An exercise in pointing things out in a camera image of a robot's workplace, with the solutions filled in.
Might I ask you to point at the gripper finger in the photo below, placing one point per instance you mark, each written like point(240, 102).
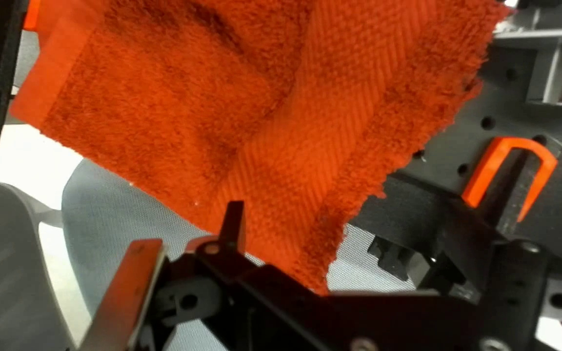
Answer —
point(119, 316)

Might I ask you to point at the red towel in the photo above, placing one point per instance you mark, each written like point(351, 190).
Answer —
point(294, 108)

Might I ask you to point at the grey office chair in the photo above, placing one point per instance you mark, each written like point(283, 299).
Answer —
point(99, 215)

